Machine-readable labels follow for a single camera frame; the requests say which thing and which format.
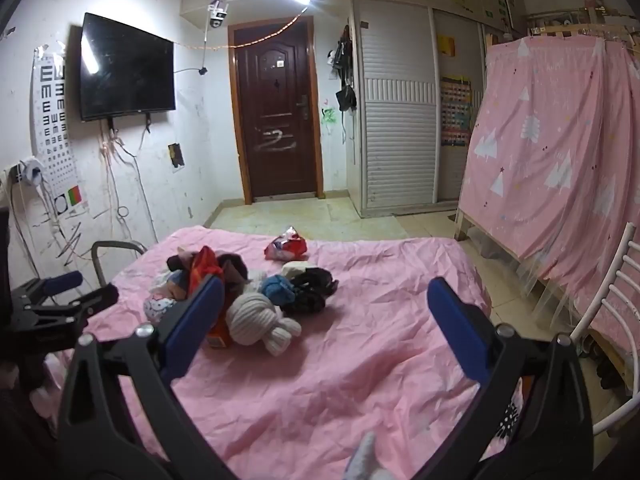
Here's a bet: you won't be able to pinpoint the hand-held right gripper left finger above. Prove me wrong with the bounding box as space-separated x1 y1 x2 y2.
55 275 236 480

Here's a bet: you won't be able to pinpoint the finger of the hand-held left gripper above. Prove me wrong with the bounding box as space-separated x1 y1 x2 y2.
34 283 121 334
10 270 84 307

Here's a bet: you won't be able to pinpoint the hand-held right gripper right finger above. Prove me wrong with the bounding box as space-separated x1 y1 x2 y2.
427 276 596 480

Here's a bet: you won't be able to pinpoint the white floral cloth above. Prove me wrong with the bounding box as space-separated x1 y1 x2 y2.
144 296 177 322

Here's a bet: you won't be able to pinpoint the white knitted sock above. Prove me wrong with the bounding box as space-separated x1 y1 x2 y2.
225 292 302 357

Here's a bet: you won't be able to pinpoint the red orange cloth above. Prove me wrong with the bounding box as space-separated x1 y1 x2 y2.
187 246 224 291

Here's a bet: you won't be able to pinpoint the dark brown sock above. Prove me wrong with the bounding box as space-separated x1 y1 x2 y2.
166 252 198 272

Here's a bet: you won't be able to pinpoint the small black sock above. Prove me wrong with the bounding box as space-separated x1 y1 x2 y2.
220 254 249 281

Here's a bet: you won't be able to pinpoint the blue sock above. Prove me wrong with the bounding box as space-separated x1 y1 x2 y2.
261 275 296 306

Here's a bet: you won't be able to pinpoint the black white dotted cloth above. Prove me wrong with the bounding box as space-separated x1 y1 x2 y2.
497 395 523 441

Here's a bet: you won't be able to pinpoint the red snack packet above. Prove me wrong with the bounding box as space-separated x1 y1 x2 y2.
264 226 308 261

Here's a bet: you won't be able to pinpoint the pink bedsheet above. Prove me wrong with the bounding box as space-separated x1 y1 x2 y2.
30 225 526 480

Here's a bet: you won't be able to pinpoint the dark shoes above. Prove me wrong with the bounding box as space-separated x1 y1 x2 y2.
580 340 631 391

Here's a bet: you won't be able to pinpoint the white metal chair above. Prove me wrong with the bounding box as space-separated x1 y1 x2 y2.
570 222 640 436

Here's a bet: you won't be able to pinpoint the eye chart poster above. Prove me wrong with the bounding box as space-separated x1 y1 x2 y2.
32 45 90 216

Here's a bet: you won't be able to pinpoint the pink tree print curtain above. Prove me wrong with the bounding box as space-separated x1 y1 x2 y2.
457 35 640 361

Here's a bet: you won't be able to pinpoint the white slatted wardrobe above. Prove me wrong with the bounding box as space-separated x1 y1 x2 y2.
351 0 488 218

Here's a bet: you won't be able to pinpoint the colourful grid poster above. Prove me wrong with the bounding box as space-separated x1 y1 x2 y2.
441 75 473 148

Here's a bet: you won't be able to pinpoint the dark red door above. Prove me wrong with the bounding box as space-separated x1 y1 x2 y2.
228 15 323 205

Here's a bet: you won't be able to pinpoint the hanging black bags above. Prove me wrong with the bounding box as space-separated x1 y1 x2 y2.
332 25 357 91

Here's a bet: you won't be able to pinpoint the white wall power strip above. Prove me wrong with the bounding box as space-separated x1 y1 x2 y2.
10 157 48 188

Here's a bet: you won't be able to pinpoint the white hanging cables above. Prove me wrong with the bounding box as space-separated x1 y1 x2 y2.
100 120 161 246

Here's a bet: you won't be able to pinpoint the black wall television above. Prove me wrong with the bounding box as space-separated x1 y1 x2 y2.
80 12 177 122

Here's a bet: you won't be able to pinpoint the orange string cable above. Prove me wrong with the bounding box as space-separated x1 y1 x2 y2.
175 7 308 51

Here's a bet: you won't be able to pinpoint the white security camera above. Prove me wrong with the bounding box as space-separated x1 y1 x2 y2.
207 0 231 28

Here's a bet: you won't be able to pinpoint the wooden bunk bed frame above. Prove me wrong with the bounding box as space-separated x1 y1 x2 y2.
452 0 640 391

